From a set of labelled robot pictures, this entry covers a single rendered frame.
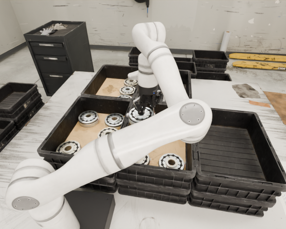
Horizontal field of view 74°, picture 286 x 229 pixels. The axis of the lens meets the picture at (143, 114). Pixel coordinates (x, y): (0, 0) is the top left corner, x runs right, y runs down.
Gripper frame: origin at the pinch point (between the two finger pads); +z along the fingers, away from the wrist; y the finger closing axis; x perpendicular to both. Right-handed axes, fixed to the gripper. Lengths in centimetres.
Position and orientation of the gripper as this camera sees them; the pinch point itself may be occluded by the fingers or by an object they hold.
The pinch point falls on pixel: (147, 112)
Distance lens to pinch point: 79.1
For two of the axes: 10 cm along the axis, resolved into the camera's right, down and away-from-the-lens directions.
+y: 8.1, -3.7, 4.6
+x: -5.9, -5.1, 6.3
